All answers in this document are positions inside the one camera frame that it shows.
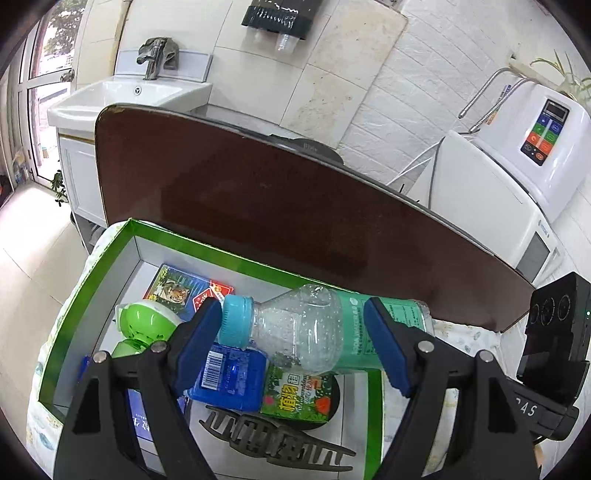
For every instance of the green mosquito repellent vaporizer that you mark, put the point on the green mosquito repellent vaporizer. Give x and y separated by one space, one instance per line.
143 323

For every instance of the tiger picture card box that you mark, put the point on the tiger picture card box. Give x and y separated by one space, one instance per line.
178 288

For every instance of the glass door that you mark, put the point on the glass door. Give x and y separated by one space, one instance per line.
51 69

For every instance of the small green printed box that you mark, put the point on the small green printed box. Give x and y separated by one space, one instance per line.
295 397

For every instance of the black cup dispenser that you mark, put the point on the black cup dispenser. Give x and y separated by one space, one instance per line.
281 16

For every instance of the dark hair claw clip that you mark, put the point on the dark hair claw clip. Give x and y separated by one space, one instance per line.
272 438

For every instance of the metal faucet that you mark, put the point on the metal faucet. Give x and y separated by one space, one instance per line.
152 64

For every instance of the blue printed box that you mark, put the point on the blue printed box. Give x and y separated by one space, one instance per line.
231 378

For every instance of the white sink cabinet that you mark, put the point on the white sink cabinet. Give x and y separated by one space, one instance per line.
83 175

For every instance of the green spider plant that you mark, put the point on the green spider plant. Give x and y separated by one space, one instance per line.
568 74

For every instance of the flexible metal spout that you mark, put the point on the flexible metal spout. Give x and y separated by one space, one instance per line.
485 90

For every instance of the white water purifier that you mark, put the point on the white water purifier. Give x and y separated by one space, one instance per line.
531 138

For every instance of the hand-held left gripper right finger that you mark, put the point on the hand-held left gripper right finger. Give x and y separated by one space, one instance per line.
388 346

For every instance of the grey rag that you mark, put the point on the grey rag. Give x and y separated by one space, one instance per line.
168 48

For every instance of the clear plastic cups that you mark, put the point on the clear plastic cups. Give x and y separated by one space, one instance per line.
284 41

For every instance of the white sink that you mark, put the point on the white sink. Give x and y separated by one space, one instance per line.
124 99

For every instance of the small green potted plant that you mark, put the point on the small green potted plant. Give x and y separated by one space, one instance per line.
58 184

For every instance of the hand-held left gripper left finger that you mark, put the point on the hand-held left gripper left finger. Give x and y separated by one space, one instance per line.
198 341

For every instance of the green cardboard box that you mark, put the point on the green cardboard box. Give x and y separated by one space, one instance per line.
111 267

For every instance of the blue printed packet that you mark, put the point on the blue printed packet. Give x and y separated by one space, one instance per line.
141 417

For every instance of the green label plastic bottle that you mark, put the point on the green label plastic bottle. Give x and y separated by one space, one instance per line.
300 327

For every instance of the white water dispenser machine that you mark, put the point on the white water dispenser machine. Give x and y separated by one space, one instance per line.
485 194

